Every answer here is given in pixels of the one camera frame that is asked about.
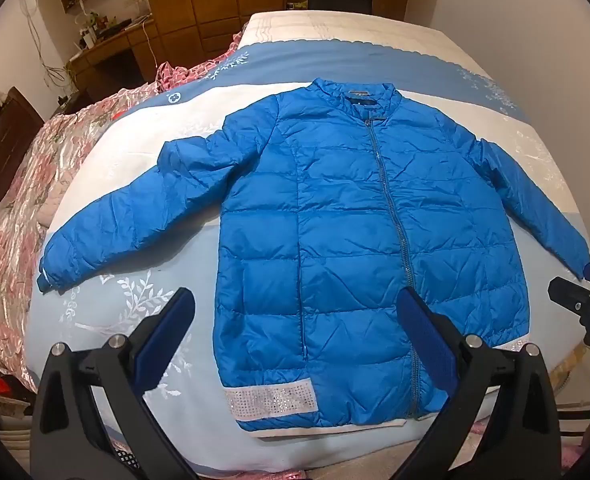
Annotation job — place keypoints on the wooden wardrobe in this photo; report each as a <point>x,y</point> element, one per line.
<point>215,0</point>

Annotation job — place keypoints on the pink floral quilt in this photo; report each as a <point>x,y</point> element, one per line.
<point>15,210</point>

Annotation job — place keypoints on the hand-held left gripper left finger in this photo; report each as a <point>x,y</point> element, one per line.
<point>167,325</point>

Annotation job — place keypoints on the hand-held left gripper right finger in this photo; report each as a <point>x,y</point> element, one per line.
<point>422,330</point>

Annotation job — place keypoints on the dark wooden headboard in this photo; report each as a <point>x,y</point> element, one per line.
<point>5,125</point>

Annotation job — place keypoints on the blue puffer jacket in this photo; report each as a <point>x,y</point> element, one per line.
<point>325,210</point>

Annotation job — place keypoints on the wooden desk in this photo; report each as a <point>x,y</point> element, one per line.
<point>125,45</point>

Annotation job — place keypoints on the white mattress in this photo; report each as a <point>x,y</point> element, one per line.
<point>325,27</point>

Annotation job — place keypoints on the blue and white bedspread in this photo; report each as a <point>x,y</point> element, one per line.
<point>140,125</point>

